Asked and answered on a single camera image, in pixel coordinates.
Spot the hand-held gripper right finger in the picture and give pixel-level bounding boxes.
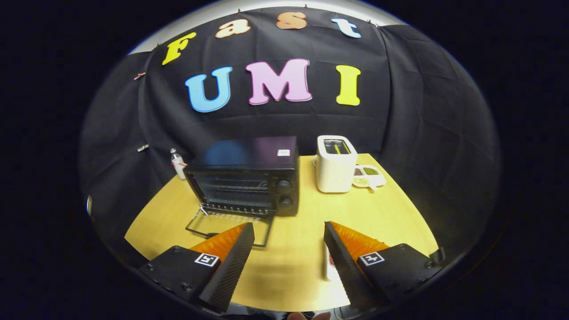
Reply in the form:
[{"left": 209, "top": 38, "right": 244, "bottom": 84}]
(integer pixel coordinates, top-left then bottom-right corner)
[{"left": 324, "top": 221, "right": 446, "bottom": 312}]

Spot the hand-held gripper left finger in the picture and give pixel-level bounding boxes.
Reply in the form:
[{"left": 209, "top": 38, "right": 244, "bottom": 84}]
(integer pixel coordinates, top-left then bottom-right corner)
[{"left": 138, "top": 222, "right": 255, "bottom": 313}]

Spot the black toaster oven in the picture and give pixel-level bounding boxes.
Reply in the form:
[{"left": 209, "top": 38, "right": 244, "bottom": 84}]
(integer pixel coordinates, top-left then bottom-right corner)
[{"left": 183, "top": 136, "right": 300, "bottom": 248}]

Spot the white pop-up toaster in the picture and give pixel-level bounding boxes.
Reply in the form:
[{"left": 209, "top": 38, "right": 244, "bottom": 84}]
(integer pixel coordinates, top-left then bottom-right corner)
[{"left": 313, "top": 135, "right": 358, "bottom": 193}]

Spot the white divided snack dish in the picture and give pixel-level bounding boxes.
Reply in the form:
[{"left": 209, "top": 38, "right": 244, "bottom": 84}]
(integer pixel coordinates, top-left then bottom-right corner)
[{"left": 353, "top": 164, "right": 386, "bottom": 191}]

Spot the clear plastic bottle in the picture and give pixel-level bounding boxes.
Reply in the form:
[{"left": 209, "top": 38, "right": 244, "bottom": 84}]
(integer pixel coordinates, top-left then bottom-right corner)
[{"left": 170, "top": 148, "right": 188, "bottom": 180}]

